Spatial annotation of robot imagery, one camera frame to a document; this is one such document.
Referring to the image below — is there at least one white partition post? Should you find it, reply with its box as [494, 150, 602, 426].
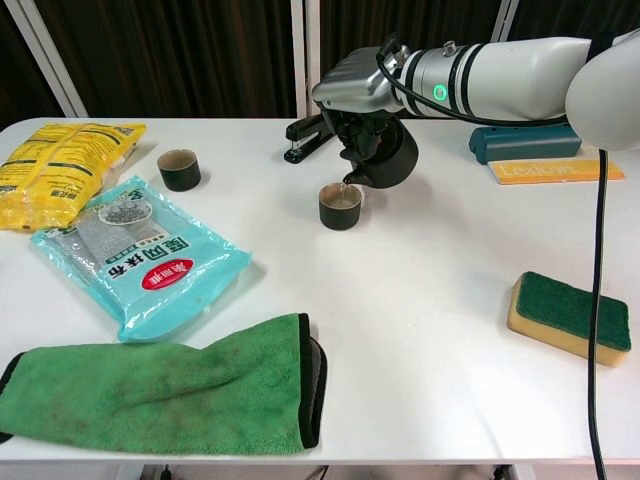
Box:
[9, 0, 86, 117]
[488, 0, 520, 46]
[291, 0, 321, 120]

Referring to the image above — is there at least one yellow Lexicon box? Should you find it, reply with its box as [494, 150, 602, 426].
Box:
[487, 158, 626, 186]

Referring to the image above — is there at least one black teapot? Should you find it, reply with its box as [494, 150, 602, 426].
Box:
[342, 119, 419, 190]

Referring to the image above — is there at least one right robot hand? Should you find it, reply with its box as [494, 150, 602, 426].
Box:
[310, 47, 409, 162]

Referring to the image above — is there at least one green yellow sponge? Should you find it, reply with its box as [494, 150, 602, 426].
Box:
[507, 271, 631, 369]

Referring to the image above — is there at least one light blue cloth package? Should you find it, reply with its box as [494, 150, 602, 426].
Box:
[30, 174, 253, 344]

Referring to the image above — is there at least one green microfiber cloth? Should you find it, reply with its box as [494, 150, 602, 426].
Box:
[0, 313, 329, 456]

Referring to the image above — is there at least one teal oblong case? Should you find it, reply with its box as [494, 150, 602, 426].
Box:
[468, 124, 584, 165]

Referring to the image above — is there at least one black stapler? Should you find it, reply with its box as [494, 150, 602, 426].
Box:
[283, 115, 336, 164]

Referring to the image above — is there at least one dark cup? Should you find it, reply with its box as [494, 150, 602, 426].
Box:
[318, 182, 364, 231]
[156, 148, 203, 193]

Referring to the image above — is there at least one yellow snack bag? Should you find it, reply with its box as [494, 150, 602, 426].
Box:
[0, 122, 148, 232]

